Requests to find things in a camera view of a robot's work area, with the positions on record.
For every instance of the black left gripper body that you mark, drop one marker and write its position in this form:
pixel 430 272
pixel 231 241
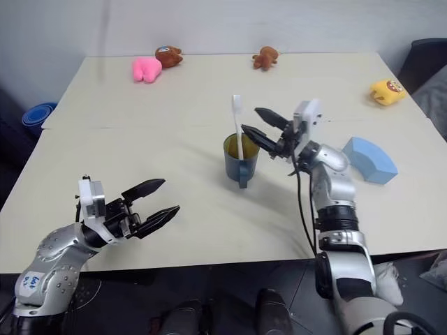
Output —
pixel 120 218

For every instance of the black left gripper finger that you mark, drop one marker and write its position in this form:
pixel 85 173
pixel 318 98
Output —
pixel 159 220
pixel 145 187

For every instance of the blue round container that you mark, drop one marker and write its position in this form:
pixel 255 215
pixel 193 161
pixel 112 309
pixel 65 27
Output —
pixel 35 117

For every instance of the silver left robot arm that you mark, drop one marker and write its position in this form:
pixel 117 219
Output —
pixel 52 258

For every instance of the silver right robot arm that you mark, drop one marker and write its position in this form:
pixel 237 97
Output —
pixel 337 195

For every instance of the grey patterned cloth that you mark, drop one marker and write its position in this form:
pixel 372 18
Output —
pixel 436 270

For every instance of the white cloth bundle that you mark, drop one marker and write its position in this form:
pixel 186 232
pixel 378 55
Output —
pixel 388 282

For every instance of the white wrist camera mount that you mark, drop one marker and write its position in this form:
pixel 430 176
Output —
pixel 309 118
pixel 91 200

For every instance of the dark chair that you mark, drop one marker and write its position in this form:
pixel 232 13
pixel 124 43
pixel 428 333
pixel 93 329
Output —
pixel 420 59

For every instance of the pink plush toy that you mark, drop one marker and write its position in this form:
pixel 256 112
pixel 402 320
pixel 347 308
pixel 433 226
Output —
pixel 146 70

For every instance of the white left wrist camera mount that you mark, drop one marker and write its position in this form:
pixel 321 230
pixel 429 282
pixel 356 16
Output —
pixel 91 200

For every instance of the brown plush toy with face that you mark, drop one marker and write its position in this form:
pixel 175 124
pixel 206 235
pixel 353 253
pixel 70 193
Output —
pixel 169 56

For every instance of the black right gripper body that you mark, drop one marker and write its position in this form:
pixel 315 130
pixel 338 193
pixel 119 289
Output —
pixel 288 144

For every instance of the blue mug with yellow inside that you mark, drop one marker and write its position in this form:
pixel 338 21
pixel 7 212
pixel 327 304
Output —
pixel 239 169

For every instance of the plain brown plush toy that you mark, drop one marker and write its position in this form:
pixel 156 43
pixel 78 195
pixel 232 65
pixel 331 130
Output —
pixel 264 59

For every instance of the yellow plush toy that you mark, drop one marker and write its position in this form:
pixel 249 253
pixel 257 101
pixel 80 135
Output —
pixel 387 91

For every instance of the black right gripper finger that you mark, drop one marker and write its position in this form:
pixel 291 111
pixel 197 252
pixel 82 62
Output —
pixel 272 118
pixel 260 137

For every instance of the grey cushion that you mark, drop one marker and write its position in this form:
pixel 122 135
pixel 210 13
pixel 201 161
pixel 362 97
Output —
pixel 434 101

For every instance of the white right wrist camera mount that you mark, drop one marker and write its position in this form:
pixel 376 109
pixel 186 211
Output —
pixel 309 118

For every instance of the light blue foam block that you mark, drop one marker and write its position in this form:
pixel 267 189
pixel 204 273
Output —
pixel 372 158

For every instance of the white toothbrush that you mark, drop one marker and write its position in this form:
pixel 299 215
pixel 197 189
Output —
pixel 237 118

